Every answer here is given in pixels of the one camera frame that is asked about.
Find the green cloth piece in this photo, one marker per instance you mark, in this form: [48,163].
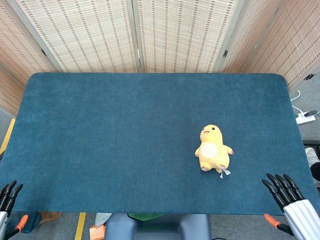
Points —
[145,216]

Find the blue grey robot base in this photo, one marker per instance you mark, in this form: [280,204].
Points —
[157,228]

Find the woven bamboo screen panel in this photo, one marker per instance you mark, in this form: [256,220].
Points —
[22,42]
[255,37]
[7,95]
[82,35]
[295,42]
[182,35]

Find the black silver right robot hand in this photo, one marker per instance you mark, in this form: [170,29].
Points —
[300,212]

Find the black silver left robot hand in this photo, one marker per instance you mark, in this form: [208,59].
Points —
[7,193]

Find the black screen hinge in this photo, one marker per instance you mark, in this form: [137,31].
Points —
[43,52]
[225,53]
[309,76]

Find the blue felt table mat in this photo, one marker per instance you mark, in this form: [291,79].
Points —
[150,140]

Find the orange box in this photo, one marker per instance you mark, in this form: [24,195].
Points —
[97,232]

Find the black metal frame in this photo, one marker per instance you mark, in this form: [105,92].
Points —
[312,143]

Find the white grey shoe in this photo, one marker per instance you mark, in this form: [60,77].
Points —
[311,155]

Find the yellow plush chick toy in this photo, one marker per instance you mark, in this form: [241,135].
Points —
[212,152]

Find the grey cloth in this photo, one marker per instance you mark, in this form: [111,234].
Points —
[102,218]

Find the black power plug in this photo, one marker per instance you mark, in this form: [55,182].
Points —
[310,113]

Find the yellow floor tape strip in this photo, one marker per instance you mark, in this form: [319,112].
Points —
[8,135]
[80,226]

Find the white power strip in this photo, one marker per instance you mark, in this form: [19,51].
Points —
[305,118]

